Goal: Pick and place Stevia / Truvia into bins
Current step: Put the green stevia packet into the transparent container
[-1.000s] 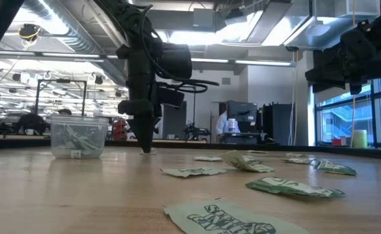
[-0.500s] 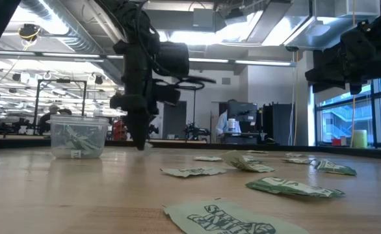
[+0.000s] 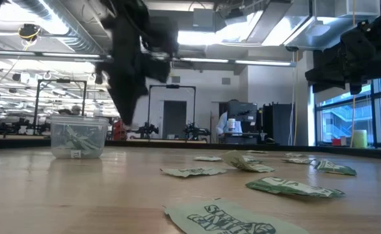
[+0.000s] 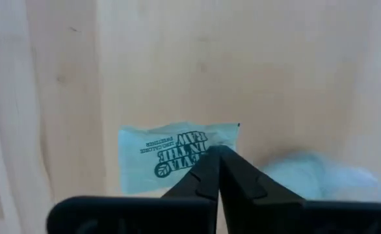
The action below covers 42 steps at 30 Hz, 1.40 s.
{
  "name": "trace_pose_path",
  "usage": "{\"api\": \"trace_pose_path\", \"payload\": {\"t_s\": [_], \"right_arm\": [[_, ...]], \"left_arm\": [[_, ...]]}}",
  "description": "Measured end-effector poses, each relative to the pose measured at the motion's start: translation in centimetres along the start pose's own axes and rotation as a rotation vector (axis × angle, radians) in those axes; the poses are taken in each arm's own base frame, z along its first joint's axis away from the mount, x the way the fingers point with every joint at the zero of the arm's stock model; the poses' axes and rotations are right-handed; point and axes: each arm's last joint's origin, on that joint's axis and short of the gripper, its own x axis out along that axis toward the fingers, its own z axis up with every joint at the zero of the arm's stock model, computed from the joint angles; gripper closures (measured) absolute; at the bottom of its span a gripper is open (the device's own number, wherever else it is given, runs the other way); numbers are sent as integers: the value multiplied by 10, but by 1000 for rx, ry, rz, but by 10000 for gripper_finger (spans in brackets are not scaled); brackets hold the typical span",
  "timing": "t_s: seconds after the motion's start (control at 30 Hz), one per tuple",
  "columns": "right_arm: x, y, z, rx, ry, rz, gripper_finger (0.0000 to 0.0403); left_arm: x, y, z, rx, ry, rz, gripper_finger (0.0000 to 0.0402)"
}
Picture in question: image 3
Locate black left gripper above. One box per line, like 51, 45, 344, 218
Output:
94, 0, 180, 130

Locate clear plastic bin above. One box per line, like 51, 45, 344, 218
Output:
49, 115, 109, 160

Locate black framed window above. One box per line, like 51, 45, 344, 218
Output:
315, 76, 381, 149

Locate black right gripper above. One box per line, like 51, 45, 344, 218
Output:
304, 21, 378, 95

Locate yellow-green cylinder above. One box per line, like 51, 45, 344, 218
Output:
352, 129, 369, 149

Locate yellow hanging cable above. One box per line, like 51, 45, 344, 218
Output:
349, 0, 358, 149

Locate black table frame rail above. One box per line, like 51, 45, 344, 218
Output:
0, 136, 381, 161

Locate black metal frame rig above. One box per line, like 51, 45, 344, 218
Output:
33, 79, 87, 136
147, 84, 197, 141

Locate long ceiling light bar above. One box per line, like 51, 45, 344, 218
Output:
0, 50, 297, 68

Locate red equipment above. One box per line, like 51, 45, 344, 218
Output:
112, 119, 128, 141

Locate black cabinet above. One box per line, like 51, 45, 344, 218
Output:
262, 102, 295, 146

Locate rectangular silver air duct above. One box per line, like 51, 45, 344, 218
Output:
216, 0, 381, 51

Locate black shelf unit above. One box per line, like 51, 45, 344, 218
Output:
218, 101, 259, 144

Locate yellow ceiling cable reel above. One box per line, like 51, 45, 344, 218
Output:
18, 23, 42, 42

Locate small banknote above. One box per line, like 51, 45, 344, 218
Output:
193, 155, 223, 163

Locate round silver air duct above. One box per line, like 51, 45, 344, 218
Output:
11, 0, 113, 66

